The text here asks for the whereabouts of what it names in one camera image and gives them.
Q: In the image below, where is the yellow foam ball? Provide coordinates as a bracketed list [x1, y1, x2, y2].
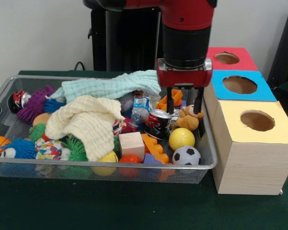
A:
[168, 127, 196, 151]

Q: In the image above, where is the mint green cloth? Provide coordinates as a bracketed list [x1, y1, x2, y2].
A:
[50, 70, 162, 101]

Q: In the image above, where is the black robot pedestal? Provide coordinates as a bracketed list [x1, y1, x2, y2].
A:
[83, 0, 164, 72]

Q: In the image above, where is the wooden cube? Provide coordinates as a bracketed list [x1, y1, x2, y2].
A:
[118, 131, 145, 160]

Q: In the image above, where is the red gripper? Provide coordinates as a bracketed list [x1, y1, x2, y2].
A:
[156, 68, 213, 115]

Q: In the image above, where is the silver mesh bin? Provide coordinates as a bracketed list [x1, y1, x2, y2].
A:
[0, 75, 218, 184]

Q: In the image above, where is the red and black can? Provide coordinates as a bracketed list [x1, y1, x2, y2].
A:
[144, 109, 173, 141]

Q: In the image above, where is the cream cloth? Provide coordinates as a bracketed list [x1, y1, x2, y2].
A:
[45, 95, 126, 162]

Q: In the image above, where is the crushed clear plastic bottle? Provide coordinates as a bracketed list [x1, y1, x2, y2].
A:
[131, 95, 152, 125]

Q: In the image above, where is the brown teddy bear keychain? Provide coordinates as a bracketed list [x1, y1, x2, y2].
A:
[175, 104, 204, 131]

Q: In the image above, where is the wooden box with three holes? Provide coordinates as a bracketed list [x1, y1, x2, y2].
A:
[203, 46, 288, 195]

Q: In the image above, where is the small soccer ball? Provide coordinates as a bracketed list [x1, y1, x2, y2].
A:
[172, 145, 202, 166]

